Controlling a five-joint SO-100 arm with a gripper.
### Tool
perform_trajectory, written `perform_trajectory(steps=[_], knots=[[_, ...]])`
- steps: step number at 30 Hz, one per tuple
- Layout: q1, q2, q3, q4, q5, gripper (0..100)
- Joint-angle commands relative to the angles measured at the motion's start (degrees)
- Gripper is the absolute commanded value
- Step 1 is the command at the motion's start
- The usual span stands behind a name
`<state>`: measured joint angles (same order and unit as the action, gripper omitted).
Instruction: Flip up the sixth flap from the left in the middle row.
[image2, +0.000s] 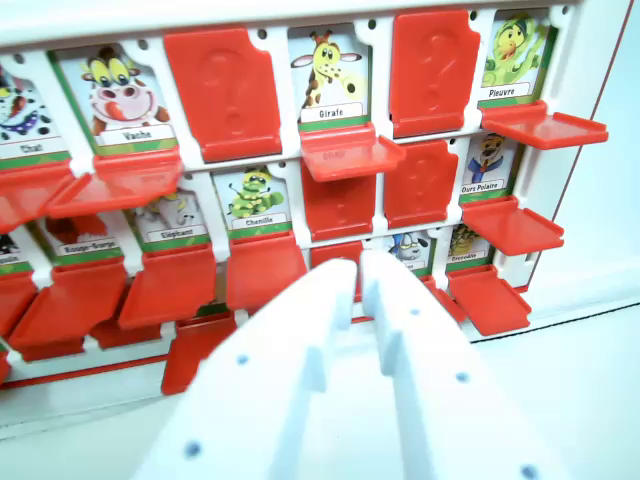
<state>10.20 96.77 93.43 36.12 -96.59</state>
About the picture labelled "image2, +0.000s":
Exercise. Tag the red plastic flap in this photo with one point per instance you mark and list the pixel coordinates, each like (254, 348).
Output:
(225, 95)
(345, 157)
(545, 127)
(340, 210)
(435, 75)

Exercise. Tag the white base panel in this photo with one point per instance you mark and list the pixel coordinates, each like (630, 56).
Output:
(575, 310)

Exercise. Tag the red and white game board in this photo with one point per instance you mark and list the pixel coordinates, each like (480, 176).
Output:
(290, 165)

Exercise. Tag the cow picture card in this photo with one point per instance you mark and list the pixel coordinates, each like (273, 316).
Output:
(120, 95)

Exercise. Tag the giraffe picture card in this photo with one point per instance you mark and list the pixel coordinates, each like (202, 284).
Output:
(330, 75)

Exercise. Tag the octopus picture card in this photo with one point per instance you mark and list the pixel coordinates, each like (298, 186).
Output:
(515, 60)

